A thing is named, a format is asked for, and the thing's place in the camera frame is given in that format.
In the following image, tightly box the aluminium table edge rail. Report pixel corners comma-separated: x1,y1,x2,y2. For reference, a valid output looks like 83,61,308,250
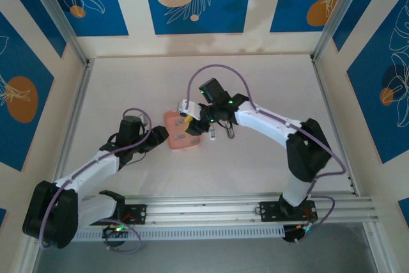
311,55,392,273
17,58,95,273

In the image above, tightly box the aluminium frame post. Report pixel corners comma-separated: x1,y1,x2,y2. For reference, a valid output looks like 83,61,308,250
311,0,367,63
22,0,92,68

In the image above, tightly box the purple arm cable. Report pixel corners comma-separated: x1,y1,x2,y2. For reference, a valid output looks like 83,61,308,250
40,107,153,250
187,63,348,242

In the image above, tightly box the black mounting plate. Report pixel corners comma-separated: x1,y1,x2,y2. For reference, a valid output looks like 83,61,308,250
259,201,318,222
88,204,148,226

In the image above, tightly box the grey slotted cable duct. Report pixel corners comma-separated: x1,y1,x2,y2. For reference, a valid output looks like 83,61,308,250
41,224,286,241

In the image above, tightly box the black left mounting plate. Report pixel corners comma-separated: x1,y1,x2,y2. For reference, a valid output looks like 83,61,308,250
88,204,148,226

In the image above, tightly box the pink plastic tray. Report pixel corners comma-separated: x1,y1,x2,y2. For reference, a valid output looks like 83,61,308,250
163,110,203,152

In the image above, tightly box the black controller board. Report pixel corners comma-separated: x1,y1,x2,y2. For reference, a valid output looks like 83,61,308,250
102,224,129,239
283,221,317,245

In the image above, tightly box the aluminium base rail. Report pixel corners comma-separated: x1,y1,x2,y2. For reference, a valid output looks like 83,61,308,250
79,191,380,224

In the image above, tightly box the purple cable loop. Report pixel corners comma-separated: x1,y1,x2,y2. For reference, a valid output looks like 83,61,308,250
104,218,143,254

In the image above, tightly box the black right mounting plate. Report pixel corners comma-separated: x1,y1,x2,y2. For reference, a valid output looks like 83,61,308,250
259,201,318,222

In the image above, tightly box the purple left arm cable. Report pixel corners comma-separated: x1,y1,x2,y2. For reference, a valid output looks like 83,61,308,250
40,107,153,250

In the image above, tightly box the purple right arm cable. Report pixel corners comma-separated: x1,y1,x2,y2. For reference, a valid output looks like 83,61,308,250
187,63,348,242

